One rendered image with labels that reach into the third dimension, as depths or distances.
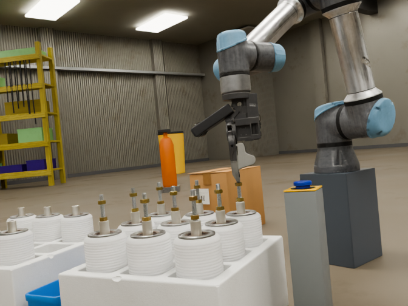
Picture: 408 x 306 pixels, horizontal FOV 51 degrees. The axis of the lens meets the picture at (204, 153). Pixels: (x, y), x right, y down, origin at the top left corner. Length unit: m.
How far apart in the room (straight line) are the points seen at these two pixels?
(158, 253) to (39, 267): 0.40
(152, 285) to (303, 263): 0.33
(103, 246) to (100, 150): 9.65
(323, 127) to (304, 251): 0.61
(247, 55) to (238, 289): 0.54
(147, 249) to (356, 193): 0.79
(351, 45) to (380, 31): 9.49
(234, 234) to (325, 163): 0.61
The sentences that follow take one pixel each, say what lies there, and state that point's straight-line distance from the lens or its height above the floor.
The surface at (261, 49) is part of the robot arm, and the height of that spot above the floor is 0.65.
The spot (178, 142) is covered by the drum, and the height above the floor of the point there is 0.52.
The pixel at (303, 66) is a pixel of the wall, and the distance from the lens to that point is 11.92.
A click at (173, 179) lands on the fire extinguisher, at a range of 4.32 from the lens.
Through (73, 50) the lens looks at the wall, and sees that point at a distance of 10.71.
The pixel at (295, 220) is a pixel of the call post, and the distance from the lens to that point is 0.96.
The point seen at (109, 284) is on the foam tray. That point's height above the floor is 0.17.
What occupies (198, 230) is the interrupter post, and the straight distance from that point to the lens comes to 0.86.
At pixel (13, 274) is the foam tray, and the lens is 1.15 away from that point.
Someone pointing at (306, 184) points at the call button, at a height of 0.32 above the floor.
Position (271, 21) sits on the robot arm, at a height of 0.78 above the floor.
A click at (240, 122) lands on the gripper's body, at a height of 0.48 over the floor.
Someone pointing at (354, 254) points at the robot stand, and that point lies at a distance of 1.46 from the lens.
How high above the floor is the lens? 0.43
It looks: 1 degrees down
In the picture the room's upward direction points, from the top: 5 degrees counter-clockwise
